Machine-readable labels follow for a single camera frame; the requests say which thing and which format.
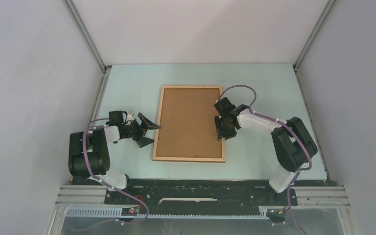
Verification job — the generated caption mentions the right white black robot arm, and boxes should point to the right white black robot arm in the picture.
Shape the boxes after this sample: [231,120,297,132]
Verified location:
[214,97,318,205]

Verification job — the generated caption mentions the white toothed cable duct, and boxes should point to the white toothed cable duct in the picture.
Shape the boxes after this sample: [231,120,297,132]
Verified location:
[65,207,269,220]

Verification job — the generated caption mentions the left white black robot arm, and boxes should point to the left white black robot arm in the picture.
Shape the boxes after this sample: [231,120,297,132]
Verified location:
[68,111,161,204]

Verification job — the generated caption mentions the light wooden picture frame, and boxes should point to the light wooden picture frame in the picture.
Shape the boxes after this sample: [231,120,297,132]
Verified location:
[152,85,227,163]

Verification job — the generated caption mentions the brown cardboard backing board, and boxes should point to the brown cardboard backing board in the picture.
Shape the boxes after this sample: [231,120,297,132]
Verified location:
[156,88,223,159]

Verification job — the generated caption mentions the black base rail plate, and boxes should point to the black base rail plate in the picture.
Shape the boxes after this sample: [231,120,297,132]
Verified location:
[104,179,298,215]

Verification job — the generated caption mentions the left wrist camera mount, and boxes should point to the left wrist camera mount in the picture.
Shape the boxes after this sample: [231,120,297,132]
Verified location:
[124,112,135,125]

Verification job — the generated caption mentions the right aluminium corner post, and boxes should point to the right aluminium corner post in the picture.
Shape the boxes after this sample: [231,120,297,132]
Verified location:
[293,0,338,71]

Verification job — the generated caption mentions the purple cable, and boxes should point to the purple cable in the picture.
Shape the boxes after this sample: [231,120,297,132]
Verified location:
[218,85,313,235]
[82,118,150,226]

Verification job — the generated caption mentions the aluminium corner post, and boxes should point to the aluminium corner post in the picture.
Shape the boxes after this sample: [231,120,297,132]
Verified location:
[63,0,107,73]
[293,0,338,71]

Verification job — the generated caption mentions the left aluminium corner post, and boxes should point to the left aluminium corner post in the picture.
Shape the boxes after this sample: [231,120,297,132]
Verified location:
[63,0,107,73]

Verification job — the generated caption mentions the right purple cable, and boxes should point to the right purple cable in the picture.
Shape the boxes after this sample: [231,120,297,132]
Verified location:
[218,85,313,235]

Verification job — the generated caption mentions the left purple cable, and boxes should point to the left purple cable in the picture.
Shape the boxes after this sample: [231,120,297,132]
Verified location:
[82,118,150,226]

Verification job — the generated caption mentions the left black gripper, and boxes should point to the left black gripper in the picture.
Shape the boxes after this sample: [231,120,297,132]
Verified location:
[123,113,161,148]

